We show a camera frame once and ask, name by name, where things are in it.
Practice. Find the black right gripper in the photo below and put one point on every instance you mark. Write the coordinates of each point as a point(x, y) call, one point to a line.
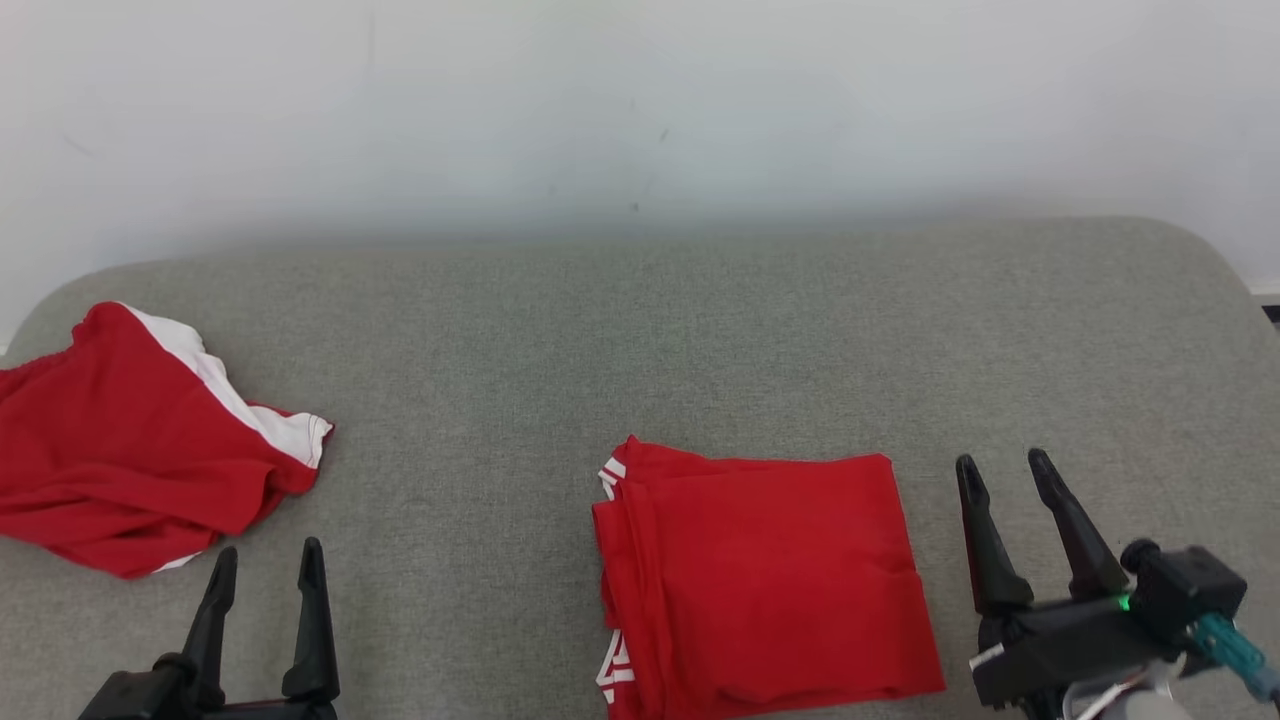
point(1060, 645)

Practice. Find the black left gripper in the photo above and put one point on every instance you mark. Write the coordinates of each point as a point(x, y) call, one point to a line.
point(150, 705)

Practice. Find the red garment with white panel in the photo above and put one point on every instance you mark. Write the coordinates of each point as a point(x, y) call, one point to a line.
point(130, 450)

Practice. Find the red jersey with number print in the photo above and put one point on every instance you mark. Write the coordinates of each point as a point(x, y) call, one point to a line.
point(770, 580)

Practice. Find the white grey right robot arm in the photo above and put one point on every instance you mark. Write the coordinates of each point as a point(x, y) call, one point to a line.
point(1130, 700)

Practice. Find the grey fabric sofa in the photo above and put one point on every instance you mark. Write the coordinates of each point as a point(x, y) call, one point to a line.
point(700, 340)

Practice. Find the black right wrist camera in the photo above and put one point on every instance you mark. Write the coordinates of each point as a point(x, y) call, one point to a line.
point(1190, 590)

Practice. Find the white wall skirting board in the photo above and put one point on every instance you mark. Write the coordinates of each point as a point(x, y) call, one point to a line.
point(1268, 291)

